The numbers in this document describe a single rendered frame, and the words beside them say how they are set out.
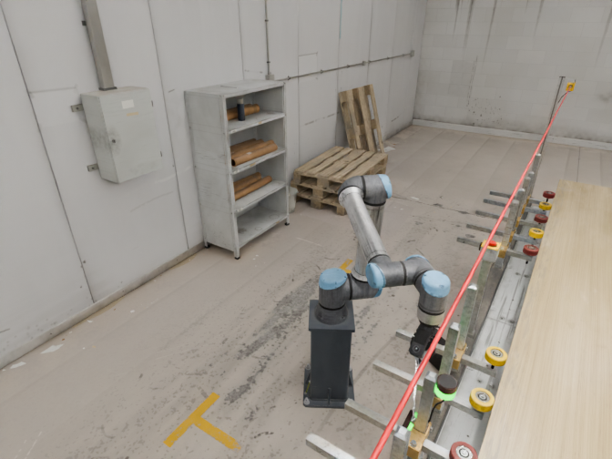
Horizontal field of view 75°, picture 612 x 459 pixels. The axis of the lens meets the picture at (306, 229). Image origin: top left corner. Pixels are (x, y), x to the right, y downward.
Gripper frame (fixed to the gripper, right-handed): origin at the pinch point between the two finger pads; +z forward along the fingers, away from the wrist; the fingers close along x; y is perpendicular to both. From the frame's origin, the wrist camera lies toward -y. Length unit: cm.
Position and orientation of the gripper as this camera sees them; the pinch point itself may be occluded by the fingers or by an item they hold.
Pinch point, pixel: (419, 362)
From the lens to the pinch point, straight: 161.4
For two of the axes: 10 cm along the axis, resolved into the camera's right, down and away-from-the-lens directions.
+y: 5.5, -3.9, 7.4
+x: -8.3, -2.6, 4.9
